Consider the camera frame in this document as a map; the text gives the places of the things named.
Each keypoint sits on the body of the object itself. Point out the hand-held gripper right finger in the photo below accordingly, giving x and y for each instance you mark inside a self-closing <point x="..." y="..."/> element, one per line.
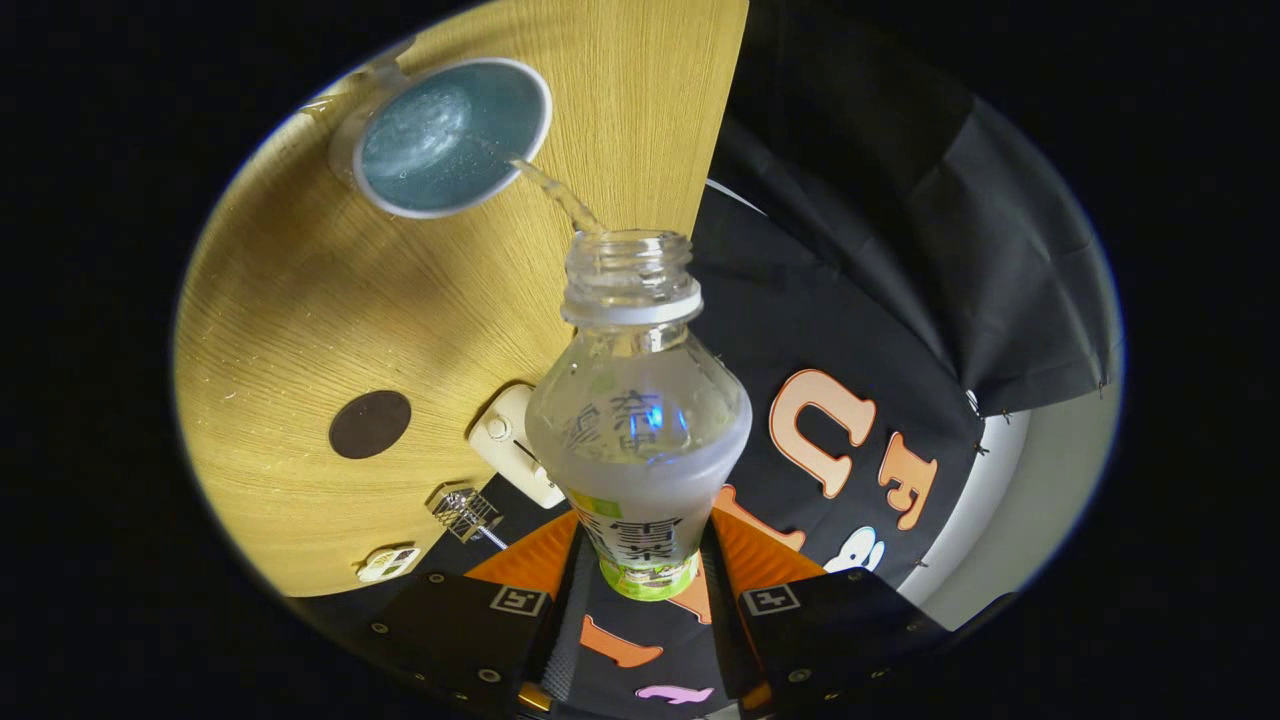
<point x="728" y="630"/>

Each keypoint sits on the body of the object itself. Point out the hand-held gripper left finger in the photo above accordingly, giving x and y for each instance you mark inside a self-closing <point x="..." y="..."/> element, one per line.
<point x="565" y="620"/>

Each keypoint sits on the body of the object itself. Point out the clear plastic juice bottle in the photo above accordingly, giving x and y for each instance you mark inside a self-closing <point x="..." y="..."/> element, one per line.
<point x="640" y="400"/>

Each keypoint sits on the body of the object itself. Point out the dark round coaster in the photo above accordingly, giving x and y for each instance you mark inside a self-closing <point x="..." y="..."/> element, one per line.
<point x="370" y="425"/>

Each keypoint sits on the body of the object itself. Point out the white cup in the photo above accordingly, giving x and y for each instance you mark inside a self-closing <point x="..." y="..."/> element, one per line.
<point x="440" y="140"/>

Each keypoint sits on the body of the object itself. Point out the striped straw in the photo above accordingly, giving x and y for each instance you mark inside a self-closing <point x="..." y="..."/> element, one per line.
<point x="495" y="539"/>

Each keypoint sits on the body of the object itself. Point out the white divided bean dish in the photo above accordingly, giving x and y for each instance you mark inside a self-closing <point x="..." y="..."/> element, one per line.
<point x="388" y="565"/>

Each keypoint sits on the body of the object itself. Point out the white toaster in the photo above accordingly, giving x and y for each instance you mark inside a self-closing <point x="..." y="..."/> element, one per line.
<point x="510" y="440"/>

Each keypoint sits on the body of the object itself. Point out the wooden table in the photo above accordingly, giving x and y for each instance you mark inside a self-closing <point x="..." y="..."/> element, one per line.
<point x="300" y="300"/>

